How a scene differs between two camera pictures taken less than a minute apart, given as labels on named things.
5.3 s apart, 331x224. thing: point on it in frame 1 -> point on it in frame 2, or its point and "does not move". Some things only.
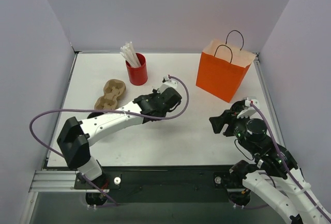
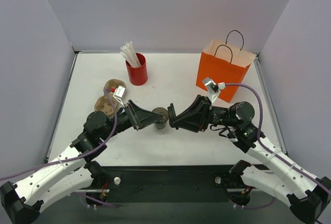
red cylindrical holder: (138, 74) does not move
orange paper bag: (222, 68) does not move
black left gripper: (170, 100) -> (133, 115)
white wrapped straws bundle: (129, 51) does not move
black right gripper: (227, 125) -> (206, 115)
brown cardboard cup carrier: (113, 89) does not move
